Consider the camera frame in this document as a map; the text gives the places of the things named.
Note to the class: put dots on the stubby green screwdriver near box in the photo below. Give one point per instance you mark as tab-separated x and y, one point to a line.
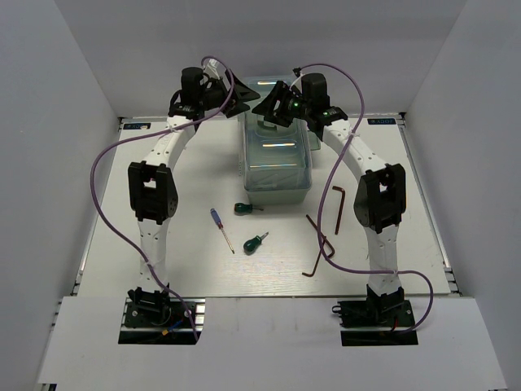
244	209

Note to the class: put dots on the blue red handled screwdriver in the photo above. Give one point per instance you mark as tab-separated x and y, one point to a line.
217	220

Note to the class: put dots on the brown hex key middle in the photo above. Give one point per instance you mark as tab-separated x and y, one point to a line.
330	249

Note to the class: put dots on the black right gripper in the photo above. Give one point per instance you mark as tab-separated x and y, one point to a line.
265	108

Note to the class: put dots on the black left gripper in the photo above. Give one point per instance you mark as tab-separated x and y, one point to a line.
245	94

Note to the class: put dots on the mint green plastic toolbox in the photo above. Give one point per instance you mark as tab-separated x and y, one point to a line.
275	161

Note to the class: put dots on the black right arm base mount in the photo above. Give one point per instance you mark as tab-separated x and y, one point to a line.
361	326

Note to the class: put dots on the stubby green screwdriver front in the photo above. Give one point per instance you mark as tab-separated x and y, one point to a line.
251	245

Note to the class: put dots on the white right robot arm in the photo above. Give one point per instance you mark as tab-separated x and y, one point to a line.
380	200

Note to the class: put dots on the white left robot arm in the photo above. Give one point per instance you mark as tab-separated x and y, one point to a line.
153	194

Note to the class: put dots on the long brown hex key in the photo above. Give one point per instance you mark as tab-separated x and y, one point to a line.
340	208

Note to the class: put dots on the brown hex key front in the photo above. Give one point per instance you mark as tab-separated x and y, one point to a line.
315	265

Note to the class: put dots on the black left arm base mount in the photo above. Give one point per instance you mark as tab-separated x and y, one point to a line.
156	318

